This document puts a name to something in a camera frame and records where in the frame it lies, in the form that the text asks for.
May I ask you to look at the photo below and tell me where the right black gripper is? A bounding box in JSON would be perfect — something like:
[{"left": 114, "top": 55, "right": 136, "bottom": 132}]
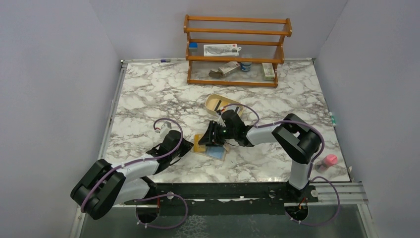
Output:
[{"left": 198, "top": 120, "right": 236, "bottom": 147}]

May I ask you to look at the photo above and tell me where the light blue card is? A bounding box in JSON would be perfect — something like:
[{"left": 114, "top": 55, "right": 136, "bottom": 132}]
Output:
[{"left": 205, "top": 146, "right": 226, "bottom": 160}]

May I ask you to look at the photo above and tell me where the beige leather card holder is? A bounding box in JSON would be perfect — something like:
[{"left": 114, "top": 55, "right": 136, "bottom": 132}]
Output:
[{"left": 193, "top": 134, "right": 230, "bottom": 161}]

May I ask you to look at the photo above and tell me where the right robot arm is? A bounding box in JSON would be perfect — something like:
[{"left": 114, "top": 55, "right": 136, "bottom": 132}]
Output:
[{"left": 198, "top": 110, "right": 325, "bottom": 202}]

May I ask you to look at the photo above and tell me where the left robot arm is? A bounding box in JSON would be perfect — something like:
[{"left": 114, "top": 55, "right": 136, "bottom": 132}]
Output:
[{"left": 70, "top": 130, "right": 194, "bottom": 220}]

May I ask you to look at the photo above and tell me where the beige oval tray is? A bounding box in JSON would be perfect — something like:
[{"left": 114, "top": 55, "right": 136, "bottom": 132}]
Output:
[{"left": 205, "top": 94, "right": 239, "bottom": 119}]

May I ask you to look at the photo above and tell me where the white staples box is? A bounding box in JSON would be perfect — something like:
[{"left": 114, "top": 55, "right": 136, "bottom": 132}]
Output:
[{"left": 218, "top": 61, "right": 240, "bottom": 75}]

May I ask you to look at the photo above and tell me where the blue lidded small jar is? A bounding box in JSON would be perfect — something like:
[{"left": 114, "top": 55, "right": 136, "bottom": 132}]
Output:
[{"left": 240, "top": 61, "right": 252, "bottom": 72}]

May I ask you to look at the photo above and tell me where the orange wooden shelf rack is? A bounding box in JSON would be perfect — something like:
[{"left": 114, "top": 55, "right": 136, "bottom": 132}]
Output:
[{"left": 183, "top": 14, "right": 293, "bottom": 88}]

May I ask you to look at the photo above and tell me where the green white small box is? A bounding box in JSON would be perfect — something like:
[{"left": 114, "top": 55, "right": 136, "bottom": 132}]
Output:
[{"left": 262, "top": 62, "right": 276, "bottom": 81}]

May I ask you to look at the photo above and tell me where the packaged protractor set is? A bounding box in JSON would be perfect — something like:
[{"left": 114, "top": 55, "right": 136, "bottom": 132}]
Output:
[{"left": 203, "top": 44, "right": 242, "bottom": 57}]

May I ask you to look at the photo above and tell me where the blue grey eraser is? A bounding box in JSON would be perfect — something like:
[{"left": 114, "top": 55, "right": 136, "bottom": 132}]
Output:
[{"left": 188, "top": 42, "right": 198, "bottom": 56}]

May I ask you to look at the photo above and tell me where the pink cup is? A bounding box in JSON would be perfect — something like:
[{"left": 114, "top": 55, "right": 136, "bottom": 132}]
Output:
[{"left": 315, "top": 154, "right": 338, "bottom": 173}]

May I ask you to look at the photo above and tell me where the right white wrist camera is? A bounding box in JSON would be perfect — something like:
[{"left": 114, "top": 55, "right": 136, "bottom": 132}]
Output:
[{"left": 216, "top": 108, "right": 226, "bottom": 127}]

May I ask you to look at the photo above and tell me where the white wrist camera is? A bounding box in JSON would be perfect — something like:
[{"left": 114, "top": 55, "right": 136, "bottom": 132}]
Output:
[
  {"left": 216, "top": 108, "right": 226, "bottom": 127},
  {"left": 159, "top": 121, "right": 172, "bottom": 135}
]

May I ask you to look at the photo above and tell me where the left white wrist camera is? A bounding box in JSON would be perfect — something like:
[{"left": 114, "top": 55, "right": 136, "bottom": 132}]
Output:
[{"left": 159, "top": 121, "right": 172, "bottom": 135}]

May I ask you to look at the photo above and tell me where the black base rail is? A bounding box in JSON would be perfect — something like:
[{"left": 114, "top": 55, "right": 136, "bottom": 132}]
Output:
[{"left": 125, "top": 182, "right": 318, "bottom": 216}]

